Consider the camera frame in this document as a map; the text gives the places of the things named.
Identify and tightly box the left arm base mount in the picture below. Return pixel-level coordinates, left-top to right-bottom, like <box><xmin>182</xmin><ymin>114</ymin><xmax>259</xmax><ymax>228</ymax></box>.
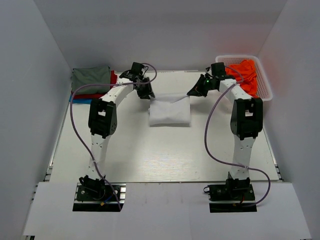
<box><xmin>72</xmin><ymin>175</ymin><xmax>126</xmax><ymax>213</ymax></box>

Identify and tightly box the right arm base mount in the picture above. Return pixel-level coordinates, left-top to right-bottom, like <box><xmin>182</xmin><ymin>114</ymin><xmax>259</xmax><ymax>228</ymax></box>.
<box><xmin>203</xmin><ymin>178</ymin><xmax>257</xmax><ymax>213</ymax></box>

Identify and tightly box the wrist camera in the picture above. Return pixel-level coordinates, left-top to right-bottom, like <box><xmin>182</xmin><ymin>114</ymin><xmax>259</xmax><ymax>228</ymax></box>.
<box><xmin>119</xmin><ymin>62</ymin><xmax>145</xmax><ymax>82</ymax></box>
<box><xmin>206</xmin><ymin>62</ymin><xmax>226</xmax><ymax>77</ymax></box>

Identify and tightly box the folded red t-shirt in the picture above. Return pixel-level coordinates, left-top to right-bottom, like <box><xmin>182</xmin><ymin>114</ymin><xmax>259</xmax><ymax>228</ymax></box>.
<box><xmin>74</xmin><ymin>70</ymin><xmax>118</xmax><ymax>100</ymax></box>

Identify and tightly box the white plastic basket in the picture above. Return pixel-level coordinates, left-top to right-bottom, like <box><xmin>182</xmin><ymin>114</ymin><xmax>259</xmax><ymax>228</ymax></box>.
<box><xmin>215</xmin><ymin>54</ymin><xmax>273</xmax><ymax>102</ymax></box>

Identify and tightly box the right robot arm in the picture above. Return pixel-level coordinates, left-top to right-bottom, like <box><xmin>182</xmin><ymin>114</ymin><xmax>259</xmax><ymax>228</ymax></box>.
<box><xmin>187</xmin><ymin>62</ymin><xmax>263</xmax><ymax>200</ymax></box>

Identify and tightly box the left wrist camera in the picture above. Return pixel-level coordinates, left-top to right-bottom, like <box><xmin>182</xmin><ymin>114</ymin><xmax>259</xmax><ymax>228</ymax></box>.
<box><xmin>119</xmin><ymin>62</ymin><xmax>145</xmax><ymax>82</ymax></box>

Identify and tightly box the white t-shirt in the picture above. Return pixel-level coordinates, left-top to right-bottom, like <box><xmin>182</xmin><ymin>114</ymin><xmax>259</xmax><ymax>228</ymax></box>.
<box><xmin>149</xmin><ymin>93</ymin><xmax>191</xmax><ymax>126</ymax></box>

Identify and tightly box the folded blue t-shirt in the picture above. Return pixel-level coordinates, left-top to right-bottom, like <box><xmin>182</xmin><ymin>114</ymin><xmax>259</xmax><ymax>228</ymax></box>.
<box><xmin>73</xmin><ymin>96</ymin><xmax>92</xmax><ymax>105</ymax></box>

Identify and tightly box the orange t-shirt in basket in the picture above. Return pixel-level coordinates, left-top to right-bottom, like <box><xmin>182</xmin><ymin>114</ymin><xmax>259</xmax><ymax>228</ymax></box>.
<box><xmin>225</xmin><ymin>59</ymin><xmax>259</xmax><ymax>98</ymax></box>

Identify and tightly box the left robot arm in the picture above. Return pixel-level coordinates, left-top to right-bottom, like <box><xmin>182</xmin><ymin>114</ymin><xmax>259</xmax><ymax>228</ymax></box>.
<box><xmin>80</xmin><ymin>62</ymin><xmax>155</xmax><ymax>200</ymax></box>

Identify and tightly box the folded grey t-shirt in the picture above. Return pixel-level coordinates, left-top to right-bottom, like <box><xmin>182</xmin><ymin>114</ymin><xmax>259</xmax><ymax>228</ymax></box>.
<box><xmin>71</xmin><ymin>65</ymin><xmax>111</xmax><ymax>95</ymax></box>

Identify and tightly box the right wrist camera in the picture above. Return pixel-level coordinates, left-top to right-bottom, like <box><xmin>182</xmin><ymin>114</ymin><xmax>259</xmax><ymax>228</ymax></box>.
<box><xmin>206</xmin><ymin>62</ymin><xmax>226</xmax><ymax>77</ymax></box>

